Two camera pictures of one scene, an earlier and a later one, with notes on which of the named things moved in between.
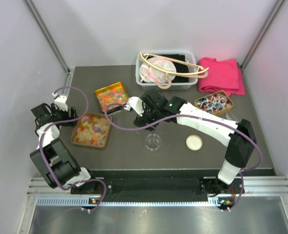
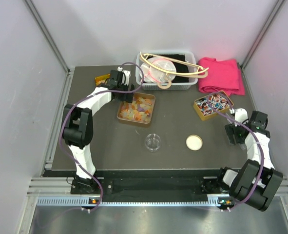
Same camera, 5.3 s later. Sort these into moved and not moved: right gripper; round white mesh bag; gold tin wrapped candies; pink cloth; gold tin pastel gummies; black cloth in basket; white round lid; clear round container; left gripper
Moved: right gripper; gold tin pastel gummies; left gripper
Not moved: clear round container; round white mesh bag; pink cloth; white round lid; gold tin wrapped candies; black cloth in basket
